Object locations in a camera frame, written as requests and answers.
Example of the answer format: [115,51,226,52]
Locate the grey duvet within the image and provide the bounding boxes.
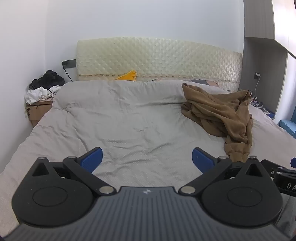
[0,80,296,232]

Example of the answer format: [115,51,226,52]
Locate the black clothes pile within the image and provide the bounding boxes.
[29,70,65,91]

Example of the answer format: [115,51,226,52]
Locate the black wall socket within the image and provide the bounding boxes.
[62,59,77,69]

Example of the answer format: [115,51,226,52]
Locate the grey wardrobe cabinet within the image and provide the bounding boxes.
[238,0,296,121]

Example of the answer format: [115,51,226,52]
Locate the patterned pillow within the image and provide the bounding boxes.
[185,79,226,87]

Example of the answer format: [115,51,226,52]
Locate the black cable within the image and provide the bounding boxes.
[63,67,73,82]

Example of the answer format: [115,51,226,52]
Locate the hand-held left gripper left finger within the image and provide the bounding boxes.
[31,147,115,195]

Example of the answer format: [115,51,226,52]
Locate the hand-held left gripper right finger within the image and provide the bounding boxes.
[179,148,269,195]

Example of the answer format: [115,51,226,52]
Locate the white crumpled cloth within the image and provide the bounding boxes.
[25,85,62,105]

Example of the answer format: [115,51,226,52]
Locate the cream quilted headboard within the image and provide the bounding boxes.
[76,37,243,92]

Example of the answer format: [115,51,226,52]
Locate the person's grey clothing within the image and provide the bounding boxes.
[275,192,296,235]

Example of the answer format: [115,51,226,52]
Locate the cardboard box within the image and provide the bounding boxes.
[25,98,54,127]

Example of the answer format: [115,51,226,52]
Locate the brown hoodie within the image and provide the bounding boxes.
[181,83,253,163]

